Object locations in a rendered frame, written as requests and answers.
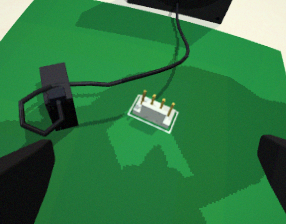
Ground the green circuit board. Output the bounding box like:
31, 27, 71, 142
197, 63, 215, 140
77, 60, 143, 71
0, 0, 286, 224

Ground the black cable plug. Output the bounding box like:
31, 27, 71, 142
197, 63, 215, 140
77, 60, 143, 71
18, 3, 190, 137

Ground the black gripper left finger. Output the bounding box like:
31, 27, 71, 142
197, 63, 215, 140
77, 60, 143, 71
0, 139, 55, 224

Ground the black cooling fan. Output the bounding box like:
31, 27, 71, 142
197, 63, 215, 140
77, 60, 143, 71
127, 0, 232, 24

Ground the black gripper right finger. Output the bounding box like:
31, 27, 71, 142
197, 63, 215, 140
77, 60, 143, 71
257, 135, 286, 214

